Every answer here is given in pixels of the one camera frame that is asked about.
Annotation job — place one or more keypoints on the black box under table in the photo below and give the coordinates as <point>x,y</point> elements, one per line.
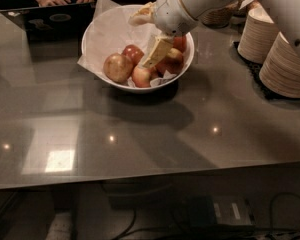
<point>220,212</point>

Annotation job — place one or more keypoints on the white bowl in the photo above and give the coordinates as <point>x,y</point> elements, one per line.
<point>103,34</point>

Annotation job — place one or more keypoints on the red apple behind left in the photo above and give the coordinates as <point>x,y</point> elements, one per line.
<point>134,53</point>

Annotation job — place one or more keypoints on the glass jar with grains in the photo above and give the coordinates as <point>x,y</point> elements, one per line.
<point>221,17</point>

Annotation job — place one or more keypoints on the black rubber mat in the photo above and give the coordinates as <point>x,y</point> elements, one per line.
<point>254,69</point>

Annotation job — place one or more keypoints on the red apple with sticker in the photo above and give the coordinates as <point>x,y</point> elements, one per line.
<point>180,43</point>

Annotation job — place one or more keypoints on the white paper liner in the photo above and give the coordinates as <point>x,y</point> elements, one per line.
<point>113,30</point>

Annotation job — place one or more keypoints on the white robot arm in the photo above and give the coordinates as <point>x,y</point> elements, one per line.
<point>285,13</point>

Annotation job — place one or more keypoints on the yellow-red front apple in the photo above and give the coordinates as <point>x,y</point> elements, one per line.
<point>143,76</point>

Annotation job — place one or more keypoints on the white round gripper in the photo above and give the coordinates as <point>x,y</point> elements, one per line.
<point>169,11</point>

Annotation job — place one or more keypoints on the yellowish brown apple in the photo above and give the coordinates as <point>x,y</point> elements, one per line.
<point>118,67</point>

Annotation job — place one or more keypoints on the paper plate stack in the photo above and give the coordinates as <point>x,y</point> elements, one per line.
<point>280,71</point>
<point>258,36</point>

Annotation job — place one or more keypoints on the back paper plate stack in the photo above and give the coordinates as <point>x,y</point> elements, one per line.
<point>258,36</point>

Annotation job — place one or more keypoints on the black laptop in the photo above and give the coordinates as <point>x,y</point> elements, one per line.
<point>52,23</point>

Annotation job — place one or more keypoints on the red apple green top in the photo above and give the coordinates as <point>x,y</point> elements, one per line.
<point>173,62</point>

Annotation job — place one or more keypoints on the front paper plate stack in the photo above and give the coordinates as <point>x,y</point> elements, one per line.
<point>280,71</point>

